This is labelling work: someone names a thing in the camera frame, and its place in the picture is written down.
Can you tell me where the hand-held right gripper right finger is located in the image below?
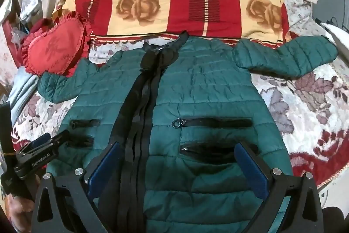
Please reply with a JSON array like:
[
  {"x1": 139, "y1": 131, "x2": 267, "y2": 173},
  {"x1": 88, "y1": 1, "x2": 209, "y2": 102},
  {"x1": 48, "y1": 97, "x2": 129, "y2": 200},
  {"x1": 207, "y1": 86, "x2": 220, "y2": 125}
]
[{"x1": 234, "y1": 141, "x2": 324, "y2": 233}]

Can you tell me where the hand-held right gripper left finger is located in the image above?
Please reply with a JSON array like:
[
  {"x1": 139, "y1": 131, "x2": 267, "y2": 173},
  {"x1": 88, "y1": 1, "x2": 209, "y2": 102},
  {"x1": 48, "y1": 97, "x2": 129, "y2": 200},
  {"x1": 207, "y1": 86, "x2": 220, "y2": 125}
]
[{"x1": 33, "y1": 141, "x2": 122, "y2": 233}]

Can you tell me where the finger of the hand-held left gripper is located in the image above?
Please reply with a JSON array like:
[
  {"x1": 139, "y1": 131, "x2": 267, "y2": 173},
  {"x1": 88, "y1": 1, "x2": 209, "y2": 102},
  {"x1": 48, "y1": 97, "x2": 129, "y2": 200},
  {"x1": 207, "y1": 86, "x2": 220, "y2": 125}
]
[
  {"x1": 16, "y1": 133, "x2": 53, "y2": 155},
  {"x1": 51, "y1": 130, "x2": 72, "y2": 152}
]

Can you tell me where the green puffer jacket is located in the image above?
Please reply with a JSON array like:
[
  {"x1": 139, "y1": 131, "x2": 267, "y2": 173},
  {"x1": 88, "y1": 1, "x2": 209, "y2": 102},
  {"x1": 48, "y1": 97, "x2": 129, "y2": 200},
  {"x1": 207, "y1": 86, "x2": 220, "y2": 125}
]
[{"x1": 38, "y1": 30, "x2": 339, "y2": 233}]

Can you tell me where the light blue cloth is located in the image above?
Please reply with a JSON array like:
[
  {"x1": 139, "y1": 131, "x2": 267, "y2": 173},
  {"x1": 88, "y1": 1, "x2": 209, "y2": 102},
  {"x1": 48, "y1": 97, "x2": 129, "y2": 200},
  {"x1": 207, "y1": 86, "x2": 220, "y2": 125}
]
[{"x1": 8, "y1": 73, "x2": 42, "y2": 117}]

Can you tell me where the white floral bedsheet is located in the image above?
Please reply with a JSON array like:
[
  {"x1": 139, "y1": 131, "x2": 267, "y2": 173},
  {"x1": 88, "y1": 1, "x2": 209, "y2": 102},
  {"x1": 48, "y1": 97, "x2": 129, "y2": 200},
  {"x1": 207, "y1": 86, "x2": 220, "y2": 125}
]
[{"x1": 0, "y1": 0, "x2": 349, "y2": 195}]

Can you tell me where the red heart-shaped ruffled pillow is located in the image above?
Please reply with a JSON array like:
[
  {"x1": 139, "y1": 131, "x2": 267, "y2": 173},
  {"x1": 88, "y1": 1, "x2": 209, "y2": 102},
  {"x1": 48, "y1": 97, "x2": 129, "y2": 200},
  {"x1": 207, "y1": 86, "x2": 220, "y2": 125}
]
[{"x1": 21, "y1": 11, "x2": 94, "y2": 78}]

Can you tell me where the dark red cloth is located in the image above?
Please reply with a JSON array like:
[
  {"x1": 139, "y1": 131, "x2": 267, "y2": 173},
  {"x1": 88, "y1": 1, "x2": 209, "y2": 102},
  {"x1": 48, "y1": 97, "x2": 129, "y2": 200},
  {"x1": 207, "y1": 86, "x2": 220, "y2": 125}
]
[{"x1": 29, "y1": 18, "x2": 55, "y2": 35}]

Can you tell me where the white plastic bag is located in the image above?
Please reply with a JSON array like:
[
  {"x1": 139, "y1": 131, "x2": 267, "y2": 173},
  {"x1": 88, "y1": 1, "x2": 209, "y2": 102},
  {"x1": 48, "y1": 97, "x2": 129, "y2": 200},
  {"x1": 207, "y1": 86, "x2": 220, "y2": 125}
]
[{"x1": 19, "y1": 0, "x2": 42, "y2": 24}]

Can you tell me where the white flat object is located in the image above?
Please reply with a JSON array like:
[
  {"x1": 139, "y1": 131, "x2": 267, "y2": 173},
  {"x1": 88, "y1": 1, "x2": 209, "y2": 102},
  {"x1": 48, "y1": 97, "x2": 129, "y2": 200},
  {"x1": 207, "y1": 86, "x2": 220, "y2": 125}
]
[{"x1": 320, "y1": 21, "x2": 349, "y2": 46}]

